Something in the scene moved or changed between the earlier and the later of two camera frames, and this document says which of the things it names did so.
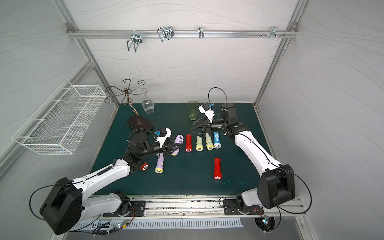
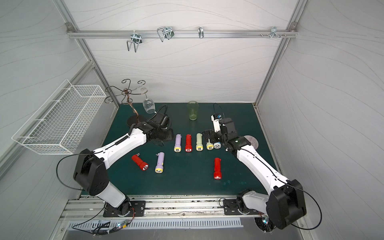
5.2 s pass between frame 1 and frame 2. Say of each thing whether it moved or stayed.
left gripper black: moved
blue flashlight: stayed
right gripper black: moved
